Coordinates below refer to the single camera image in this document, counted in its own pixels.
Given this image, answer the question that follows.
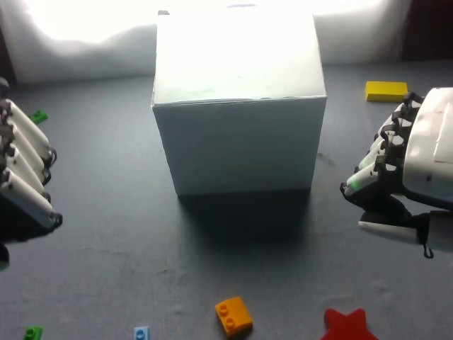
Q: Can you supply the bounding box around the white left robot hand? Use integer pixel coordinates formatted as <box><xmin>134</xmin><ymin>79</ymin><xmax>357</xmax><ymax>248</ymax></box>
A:
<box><xmin>0</xmin><ymin>77</ymin><xmax>64</xmax><ymax>273</ymax></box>

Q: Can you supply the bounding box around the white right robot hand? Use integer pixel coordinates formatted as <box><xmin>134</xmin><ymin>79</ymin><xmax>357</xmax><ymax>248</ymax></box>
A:
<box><xmin>339</xmin><ymin>87</ymin><xmax>453</xmax><ymax>253</ymax></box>

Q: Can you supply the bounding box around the cardboard box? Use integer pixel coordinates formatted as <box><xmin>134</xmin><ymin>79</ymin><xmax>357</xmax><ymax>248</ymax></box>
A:
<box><xmin>151</xmin><ymin>8</ymin><xmax>327</xmax><ymax>198</ymax></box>

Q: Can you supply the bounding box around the yellow-orange toy block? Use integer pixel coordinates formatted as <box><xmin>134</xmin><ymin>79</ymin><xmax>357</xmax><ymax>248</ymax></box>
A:
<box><xmin>365</xmin><ymin>81</ymin><xmax>408</xmax><ymax>103</ymax></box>

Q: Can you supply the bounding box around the white backdrop sheet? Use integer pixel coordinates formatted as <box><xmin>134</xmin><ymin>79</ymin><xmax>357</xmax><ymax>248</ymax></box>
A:
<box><xmin>0</xmin><ymin>0</ymin><xmax>404</xmax><ymax>85</ymax></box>

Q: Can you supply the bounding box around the grey table cloth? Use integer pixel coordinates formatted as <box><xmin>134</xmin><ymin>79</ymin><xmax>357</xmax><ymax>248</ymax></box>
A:
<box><xmin>0</xmin><ymin>62</ymin><xmax>453</xmax><ymax>340</ymax></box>

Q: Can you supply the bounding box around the red star toy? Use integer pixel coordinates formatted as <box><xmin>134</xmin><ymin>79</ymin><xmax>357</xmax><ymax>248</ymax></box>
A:
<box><xmin>320</xmin><ymin>307</ymin><xmax>379</xmax><ymax>340</ymax></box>

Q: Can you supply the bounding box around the orange toy brick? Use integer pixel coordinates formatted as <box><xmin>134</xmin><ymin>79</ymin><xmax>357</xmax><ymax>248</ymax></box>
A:
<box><xmin>214</xmin><ymin>296</ymin><xmax>254</xmax><ymax>337</ymax></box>

